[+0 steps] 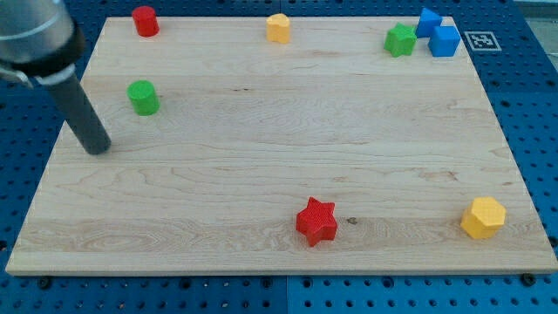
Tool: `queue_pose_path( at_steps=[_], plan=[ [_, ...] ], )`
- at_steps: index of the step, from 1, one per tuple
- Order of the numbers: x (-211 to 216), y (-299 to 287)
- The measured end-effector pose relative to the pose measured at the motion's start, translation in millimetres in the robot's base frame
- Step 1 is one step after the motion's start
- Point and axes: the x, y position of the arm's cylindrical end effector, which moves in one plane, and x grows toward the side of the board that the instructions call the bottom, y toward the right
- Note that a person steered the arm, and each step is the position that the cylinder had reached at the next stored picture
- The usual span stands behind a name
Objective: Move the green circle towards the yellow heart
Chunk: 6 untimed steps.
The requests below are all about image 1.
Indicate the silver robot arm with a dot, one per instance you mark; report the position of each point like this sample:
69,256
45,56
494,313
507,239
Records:
39,38

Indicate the yellow heart block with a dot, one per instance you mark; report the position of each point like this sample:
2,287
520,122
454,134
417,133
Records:
278,28

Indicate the wooden board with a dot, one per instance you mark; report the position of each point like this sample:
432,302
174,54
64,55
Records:
249,130

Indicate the red star block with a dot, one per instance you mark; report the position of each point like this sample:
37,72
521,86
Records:
317,222

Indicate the green cylinder block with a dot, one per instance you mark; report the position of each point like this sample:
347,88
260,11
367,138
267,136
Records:
143,97

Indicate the green star block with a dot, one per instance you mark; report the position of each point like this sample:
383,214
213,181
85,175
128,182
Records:
400,40

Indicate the red cylinder block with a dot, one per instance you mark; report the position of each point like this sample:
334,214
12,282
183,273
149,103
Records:
145,21

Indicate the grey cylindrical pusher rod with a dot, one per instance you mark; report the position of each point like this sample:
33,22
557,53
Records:
79,114

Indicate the blue triangle block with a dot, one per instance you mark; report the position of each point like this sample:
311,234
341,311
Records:
428,21

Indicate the blue cube block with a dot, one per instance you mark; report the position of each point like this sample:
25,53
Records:
444,41

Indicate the yellow hexagon block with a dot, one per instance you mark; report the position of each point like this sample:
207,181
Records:
483,218

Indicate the black white fiducial marker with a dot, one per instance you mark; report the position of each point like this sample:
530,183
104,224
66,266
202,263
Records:
482,41

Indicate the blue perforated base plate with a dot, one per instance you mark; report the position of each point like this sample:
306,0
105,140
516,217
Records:
521,82

